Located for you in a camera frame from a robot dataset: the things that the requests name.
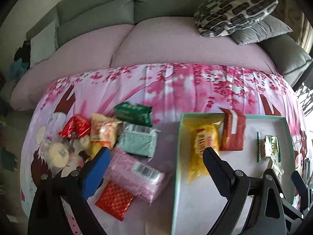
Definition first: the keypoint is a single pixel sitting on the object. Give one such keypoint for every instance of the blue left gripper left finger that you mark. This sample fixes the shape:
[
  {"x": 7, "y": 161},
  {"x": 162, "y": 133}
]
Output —
[{"x": 93, "y": 171}]

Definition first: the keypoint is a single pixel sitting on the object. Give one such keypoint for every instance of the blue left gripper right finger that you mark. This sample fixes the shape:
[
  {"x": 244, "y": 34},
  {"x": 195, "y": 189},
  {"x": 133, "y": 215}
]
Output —
[{"x": 229, "y": 183}]

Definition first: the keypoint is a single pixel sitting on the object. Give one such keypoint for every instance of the pink barcode snack pack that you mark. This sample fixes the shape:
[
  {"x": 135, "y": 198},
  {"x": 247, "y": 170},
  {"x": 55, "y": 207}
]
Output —
[{"x": 136, "y": 177}]

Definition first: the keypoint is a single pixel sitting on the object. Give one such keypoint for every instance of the red patterned packet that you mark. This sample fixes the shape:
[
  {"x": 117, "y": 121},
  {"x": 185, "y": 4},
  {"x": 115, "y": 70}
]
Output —
[{"x": 114, "y": 200}]

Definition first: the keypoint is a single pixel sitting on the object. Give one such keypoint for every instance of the orange yellow chip bag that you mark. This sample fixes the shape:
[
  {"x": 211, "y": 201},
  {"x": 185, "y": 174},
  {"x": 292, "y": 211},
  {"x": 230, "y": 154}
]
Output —
[{"x": 104, "y": 133}]

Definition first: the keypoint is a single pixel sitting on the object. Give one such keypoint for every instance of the red brown wafer packet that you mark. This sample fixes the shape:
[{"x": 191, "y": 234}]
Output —
[{"x": 233, "y": 130}]

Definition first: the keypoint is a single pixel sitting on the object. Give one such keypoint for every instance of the green round cookie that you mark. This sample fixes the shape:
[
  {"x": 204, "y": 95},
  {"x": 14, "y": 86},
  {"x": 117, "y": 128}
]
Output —
[{"x": 268, "y": 147}]

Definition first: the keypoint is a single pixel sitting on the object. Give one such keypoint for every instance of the light green barcode snack pack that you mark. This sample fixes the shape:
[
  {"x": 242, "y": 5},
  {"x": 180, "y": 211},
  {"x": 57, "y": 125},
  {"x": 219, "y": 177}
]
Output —
[{"x": 138, "y": 140}]

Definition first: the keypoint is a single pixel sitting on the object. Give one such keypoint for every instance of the yellow bread snack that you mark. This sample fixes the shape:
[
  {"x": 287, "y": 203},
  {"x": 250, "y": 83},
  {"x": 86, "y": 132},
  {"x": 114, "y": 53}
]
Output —
[{"x": 204, "y": 133}]

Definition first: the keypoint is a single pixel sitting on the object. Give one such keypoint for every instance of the small white round pastry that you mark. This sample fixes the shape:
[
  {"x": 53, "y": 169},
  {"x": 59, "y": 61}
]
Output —
[{"x": 85, "y": 143}]

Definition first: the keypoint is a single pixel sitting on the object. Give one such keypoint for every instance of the clear wrapped white cake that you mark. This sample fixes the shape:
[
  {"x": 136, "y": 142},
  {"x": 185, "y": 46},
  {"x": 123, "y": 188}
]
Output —
[{"x": 55, "y": 153}]

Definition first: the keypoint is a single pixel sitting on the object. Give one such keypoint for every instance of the red triangular snack pack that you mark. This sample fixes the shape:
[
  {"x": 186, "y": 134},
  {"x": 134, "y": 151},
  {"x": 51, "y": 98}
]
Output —
[{"x": 77, "y": 127}]

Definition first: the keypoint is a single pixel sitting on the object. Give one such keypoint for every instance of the white tray with green rim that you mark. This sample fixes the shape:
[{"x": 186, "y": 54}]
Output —
[{"x": 199, "y": 208}]

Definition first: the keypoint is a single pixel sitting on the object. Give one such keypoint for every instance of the pink cartoon print blanket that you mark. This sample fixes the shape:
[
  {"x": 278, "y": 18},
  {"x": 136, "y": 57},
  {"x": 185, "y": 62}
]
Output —
[{"x": 170, "y": 89}]

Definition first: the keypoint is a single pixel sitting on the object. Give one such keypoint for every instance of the dark green snack pack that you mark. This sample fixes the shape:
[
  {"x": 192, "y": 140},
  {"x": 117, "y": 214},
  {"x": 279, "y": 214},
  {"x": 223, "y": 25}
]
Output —
[{"x": 134, "y": 113}]

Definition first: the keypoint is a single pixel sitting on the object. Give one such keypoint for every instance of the teal cloth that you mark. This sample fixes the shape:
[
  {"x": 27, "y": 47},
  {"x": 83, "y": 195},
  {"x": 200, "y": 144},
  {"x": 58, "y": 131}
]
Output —
[{"x": 17, "y": 69}]

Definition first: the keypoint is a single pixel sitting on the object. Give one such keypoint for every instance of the light grey cushion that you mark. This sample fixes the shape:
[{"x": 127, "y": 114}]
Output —
[{"x": 43, "y": 45}]

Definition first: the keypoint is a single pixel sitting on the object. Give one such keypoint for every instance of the pink knitted sofa cover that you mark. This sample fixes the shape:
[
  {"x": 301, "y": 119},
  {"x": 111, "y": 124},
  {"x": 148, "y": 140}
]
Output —
[{"x": 156, "y": 40}]

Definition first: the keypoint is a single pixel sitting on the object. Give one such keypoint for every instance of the grey sofa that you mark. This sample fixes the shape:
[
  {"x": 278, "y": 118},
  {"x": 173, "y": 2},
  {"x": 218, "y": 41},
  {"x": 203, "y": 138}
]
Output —
[{"x": 77, "y": 17}]

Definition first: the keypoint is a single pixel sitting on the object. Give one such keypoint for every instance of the black white patterned pillow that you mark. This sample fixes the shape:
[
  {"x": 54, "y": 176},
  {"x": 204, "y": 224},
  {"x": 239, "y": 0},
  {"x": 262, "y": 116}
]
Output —
[{"x": 219, "y": 18}]

